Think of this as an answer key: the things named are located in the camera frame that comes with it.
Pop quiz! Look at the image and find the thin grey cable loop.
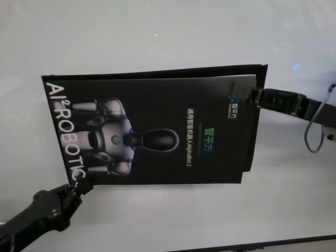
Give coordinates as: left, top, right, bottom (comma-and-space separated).
304, 82, 336, 153

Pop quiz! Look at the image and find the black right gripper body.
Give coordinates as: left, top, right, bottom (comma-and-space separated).
260, 88, 336, 127

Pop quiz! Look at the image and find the black robot print poster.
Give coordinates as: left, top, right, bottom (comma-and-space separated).
41, 74, 257, 186

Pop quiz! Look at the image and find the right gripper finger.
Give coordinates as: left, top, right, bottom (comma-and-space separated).
228, 80, 264, 106

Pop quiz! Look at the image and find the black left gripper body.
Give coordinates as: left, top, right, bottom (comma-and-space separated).
0, 186, 75, 252

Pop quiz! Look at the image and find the black tape frame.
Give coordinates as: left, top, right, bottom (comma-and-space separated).
51, 64, 269, 173

